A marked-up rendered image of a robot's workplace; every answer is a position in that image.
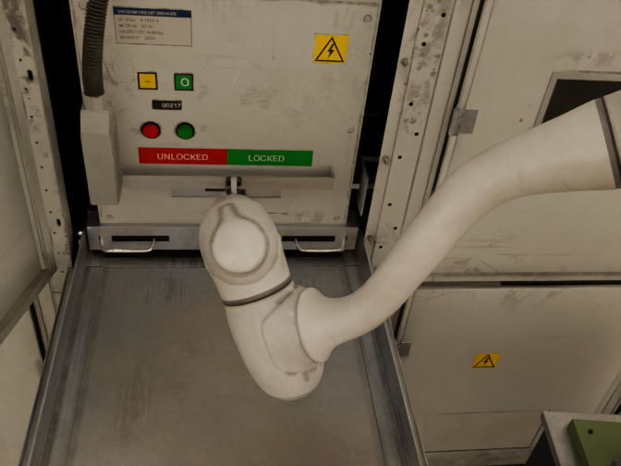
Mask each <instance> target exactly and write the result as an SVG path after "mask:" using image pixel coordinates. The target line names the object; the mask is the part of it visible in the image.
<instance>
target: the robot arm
mask: <svg viewBox="0 0 621 466"><path fill-rule="evenodd" d="M225 182H226V184H225V194H227V195H226V196H224V197H222V198H220V199H219V200H217V201H216V202H215V203H214V204H213V205H212V206H211V208H210V209H209V210H208V211H207V213H206V214H205V215H204V217H203V219H202V220H201V226H200V230H199V245H200V250H201V256H202V258H203V261H204V265H205V267H206V269H207V270H208V272H209V274H210V275H211V277H212V279H213V282H214V284H215V285H216V287H217V290H218V292H219V294H220V297H221V299H222V302H223V304H224V306H225V311H226V316H227V322H228V325H229V328H230V331H231V334H232V336H233V339H234V341H235V343H236V345H237V349H238V351H239V354H240V356H241V358H242V360H243V362H244V363H245V365H246V367H247V369H248V370H249V372H250V374H251V376H252V378H253V379H254V380H255V382H256V383H257V384H258V386H259V387H260V388H261V389H262V390H263V391H264V392H266V393H267V394H268V395H269V396H271V397H274V398H278V399H282V400H293V399H300V398H303V397H305V396H307V395H308V394H310V392H311V391H312V390H313V389H314V388H315V387H316V386H317V385H318V384H319V382H320V380H321V378H322V375H323V368H324V363H323V362H325V361H327V360H328V358H329V357H330V355H331V353H332V350H333V349H334V348H335V347H336V346H338V345H340V344H342V343H344V342H347V341H349V340H351V339H354V338H357V337H360V336H362V335H365V334H367V333H368V332H370V331H372V330H373V329H375V328H376V327H378V326H379V325H381V324H382V323H383V322H385V321H386V320H387V319H388V318H389V317H390V316H391V315H392V314H394V313H395V312H396V311H397V310H398V309H399V308H400V307H401V305H402V304H403V303H404V302H405V301H406V300H407V299H408V298H409V296H410V295H411V294H412V293H413V292H414V291H415V290H416V289H417V287H418V286H419V285H420V284H421V283H422V282H423V281H424V279H425V278H426V277H427V276H428V275H429V274H430V273H431V272H432V270H433V269H434V268H435V267H436V266H437V265H438V264H439V263H440V262H441V261H442V260H443V259H444V257H445V256H446V255H447V254H448V253H449V252H450V251H451V250H452V249H453V247H454V246H455V245H456V244H457V243H458V242H459V241H460V239H461V238H462V237H463V236H464V235H465V234H466V233H467V232H468V231H469V230H470V228H471V227H472V226H473V225H474V224H475V223H477V222H478V221H479V220H480V219H481V218H482V217H483V216H484V215H486V214H487V213H488V212H490V211H491V210H492V209H493V208H495V207H496V206H498V205H500V204H502V203H504V202H508V201H510V200H513V199H516V198H519V197H523V196H528V195H535V194H544V193H556V192H568V191H584V190H616V189H621V90H620V91H617V92H613V93H610V94H608V95H605V96H603V97H601V98H598V99H595V100H592V101H590V102H587V103H585V104H583V105H581V106H579V107H577V108H575V109H573V110H571V111H569V112H567V113H565V114H563V115H561V116H558V117H556V118H554V119H551V120H549V121H547V122H545V123H542V124H540V125H539V126H537V127H534V128H532V129H528V130H526V131H524V132H521V133H519V134H518V135H515V136H513V137H510V138H508V139H506V140H504V141H500V142H498V143H496V144H495V145H493V146H491V147H489V148H488V149H486V150H484V151H482V152H480V153H478V154H477V155H475V156H473V157H472V158H470V159H469V160H468V161H467V162H466V163H465V164H463V165H462V166H461V167H459V168H458V169H457V170H456V171H455V172H454V173H452V174H451V175H450V176H449V177H448V178H447V179H446V180H445V181H444V182H443V183H442V184H441V186H440V187H439V188H438V189H437V190H436V191H435V192H434V194H433V195H432V196H431V198H430V199H429V200H428V201H427V202H426V203H425V204H424V206H423V207H422V208H421V210H420V211H419V213H418V214H417V215H416V217H415V218H414V219H413V221H412V222H411V223H410V225H409V226H408V228H407V229H406V230H405V232H404V233H403V234H402V236H401V237H400V238H399V240H398V241H397V242H396V244H395V245H394V247H393V248H392V249H391V250H390V252H388V253H387V255H386V256H385V257H384V259H383V260H382V262H381V263H380V264H379V266H378V267H377V268H376V270H375V271H374V272H373V274H372V275H371V277H370V278H369V279H368V280H367V281H366V282H365V283H364V285H363V286H362V287H361V288H359V289H358V290H357V291H355V292H354V293H352V294H350V295H347V296H345V297H342V298H327V297H325V296H324V295H323V294H322V293H321V292H320V291H319V290H317V289H316V288H304V287H302V286H300V285H295V284H294V281H293V279H292V276H291V274H290V272H289V268H288V265H287V262H286V257H285V254H284V250H283V246H282V242H281V238H280V235H279V233H278V232H277V230H276V228H275V225H274V221H273V219H272V218H271V216H270V215H269V213H268V212H267V211H266V210H265V209H264V208H263V207H262V206H261V205H260V204H259V203H257V202H255V201H253V200H252V199H251V198H249V197H247V196H244V195H241V193H240V190H241V183H242V177H226V179H225Z"/></svg>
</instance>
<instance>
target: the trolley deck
mask: <svg viewBox="0 0 621 466"><path fill-rule="evenodd" d="M73 270H74V269H69V267H68V268H67V272H66V277H65V281H64V285H63V288H62V292H61V296H60V300H59V303H58V307H57V311H56V315H55V321H54V325H53V329H52V333H51V336H50V340H49V344H48V348H47V351H46V355H45V359H44V363H43V369H42V373H41V377H40V381H39V385H38V388H37V392H36V396H35V400H34V403H33V407H32V411H31V415H30V421H29V425H28V429H27V433H26V436H25V440H24V444H23V448H22V451H21V455H20V459H19V463H18V466H27V464H28V460H29V456H30V449H31V445H32V441H33V438H34V434H35V429H36V425H37V422H38V418H39V414H40V409H41V406H42V402H43V395H44V390H45V387H46V383H47V379H48V375H49V371H50V367H51V363H52V359H53V356H54V351H55V344H56V341H57V337H58V332H59V328H60V325H61V321H62V317H63V312H64V309H65V305H66V301H67V294H68V290H69V286H70V282H71V278H72V274H73ZM289 272H290V274H291V276H292V279H293V281H294V284H295V285H300V286H302V287H304V288H316V289H317V290H319V291H320V292H321V293H322V294H323V295H324V296H325V297H327V298H342V297H345V296H347V295H349V290H348V285H347V278H346V273H345V268H344V267H302V268H289ZM385 322H386V326H387V330H388V334H389V337H390V340H391V344H392V348H393V352H394V355H395V359H396V366H397V370H398V373H399V376H400V380H401V384H402V387H403V391H404V395H405V399H406V403H407V406H408V412H409V416H410V420H411V423H412V427H413V431H414V435H415V438H416V442H417V445H418V449H419V453H420V459H421V463H422V466H428V462H427V459H426V456H425V452H424V448H423V445H422V442H421V438H420V431H419V427H418V425H417V421H416V417H415V413H414V410H413V407H412V403H411V399H410V395H409V392H408V386H407V382H406V378H405V376H404V372H403V368H402V364H401V361H400V358H399V354H398V350H397V346H396V341H395V337H394V333H393V329H392V326H391V323H390V319H389V318H388V319H387V320H386V321H385ZM323 363H324V368H323V375H322V378H321V380H320V382H319V384H318V385H317V386H316V387H315V388H314V389H313V390H312V391H311V392H310V394H308V395H307V396H305V397H303V398H300V399H293V400H282V399H278V398H274V397H271V396H269V395H268V394H267V393H266V392H264V391H263V390H262V389H261V388H260V387H259V386H258V384H257V383H256V382H255V380H254V379H253V378H252V376H251V374H250V372H249V370H248V369H247V367H246V365H245V363H244V362H243V360H242V358H241V356H240V354H239V351H238V349H237V345H236V343H235V341H234V339H233V336H232V334H231V331H230V328H229V325H228V322H227V316H226V311H225V306H224V304H223V302H222V299H221V297H220V294H219V292H218V290H217V287H216V285H215V284H214V282H213V279H212V277H211V275H210V274H209V272H208V270H207V269H206V268H110V269H103V272H102V277H101V282H100V287H99V292H98V297H97V301H96V306H95V312H94V316H93V321H92V327H91V335H90V340H89V346H88V350H87V355H86V360H85V365H84V370H83V375H82V379H81V385H80V390H79V399H78V404H77V408H76V413H75V419H74V423H73V428H72V433H71V438H70V443H69V448H68V453H67V462H66V466H386V465H385V461H384V453H383V449H382V444H381V439H380V435H379V431H378V426H377V422H376V417H375V413H374V408H373V404H372V399H371V391H370V387H369V382H368V378H367V374H366V369H365V364H364V360H363V356H362V351H361V346H360V343H359V338H358V337H357V338H354V339H351V340H349V341H347V342H344V343H342V344H340V345H338V346H336V347H335V348H334V349H333V350H332V353H331V355H330V357H329V358H328V360H327V361H325V362H323Z"/></svg>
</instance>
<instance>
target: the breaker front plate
mask: <svg viewBox="0 0 621 466"><path fill-rule="evenodd" d="M87 2H89V0H71V6H72V13H73V19H74V26H75V33H76V40H77V47H78V53H79V66H80V73H81V79H82V67H81V66H82V64H81V62H82V48H83V47H82V45H83V43H82V42H83V38H84V37H83V34H84V33H83V32H84V29H83V28H84V27H85V26H84V24H85V22H84V20H86V19H85V17H87V16H86V15H85V13H87V12H86V9H88V8H87V7H86V6H87V5H88V4H87ZM107 3H108V6H107V7H108V8H107V9H106V10H107V12H106V14H107V16H105V17H106V19H105V21H106V23H104V24H105V26H104V27H105V30H104V40H103V88H104V90H105V91H106V98H107V101H111V102H112V105H113V108H114V111H115V114H116V124H117V133H118V141H119V151H120V159H121V167H122V174H141V175H207V176H274V177H328V176H329V168H330V166H332V167H333V171H334V175H335V184H334V190H248V191H247V197H249V198H251V199H252V200H253V201H255V202H257V203H259V204H260V205H261V206H262V207H263V208H264V209H265V210H266V211H267V212H268V213H269V215H270V216H271V218H272V219H273V221H274V223H275V224H345V220H346V213H347V203H348V197H349V192H350V186H351V179H352V174H353V168H354V163H355V157H356V151H357V145H358V139H359V129H360V123H361V117H362V111H363V106H364V100H365V94H366V88H367V82H368V77H369V71H370V65H371V54H372V48H373V43H374V37H375V32H376V26H377V19H378V14H379V8H380V3H368V2H350V1H333V0H109V2H107ZM113 6H115V7H135V8H154V9H173V10H191V36H192V46H176V45H153V44H131V43H116V30H115V21H114V10H113ZM316 34H323V35H344V36H348V42H347V55H346V62H345V64H337V63H313V57H314V47H315V39H316ZM137 72H156V73H157V86H158V90H139V85H138V73H137ZM174 73H183V74H193V91H175V83H174ZM82 86H83V80H82ZM152 100H158V101H181V104H182V110H159V109H152ZM147 121H153V122H155V123H157V124H158V125H159V126H160V128H161V133H160V135H159V136H158V137H157V138H154V139H149V138H146V137H145V136H144V135H143V134H142V133H141V126H142V125H143V123H145V122H147ZM182 122H188V123H190V124H191V125H192V126H193V127H194V128H195V134H194V136H193V137H192V138H190V139H187V140H184V139H181V138H179V137H178V136H177V134H176V127H177V125H178V124H179V123H182ZM138 147H146V148H193V149H240V150H289V151H313V156H312V164H311V166H239V165H181V164H140V159H139V149H138ZM226 195H227V194H225V191H224V190H206V189H151V188H122V190H121V195H120V201H119V204H118V205H99V206H100V213H101V220H102V223H161V224H200V223H201V220H202V219H203V217H204V215H205V214H206V213H207V211H208V210H209V209H210V208H211V206H212V205H213V204H214V203H215V202H216V201H217V200H219V199H220V198H222V197H224V196H226Z"/></svg>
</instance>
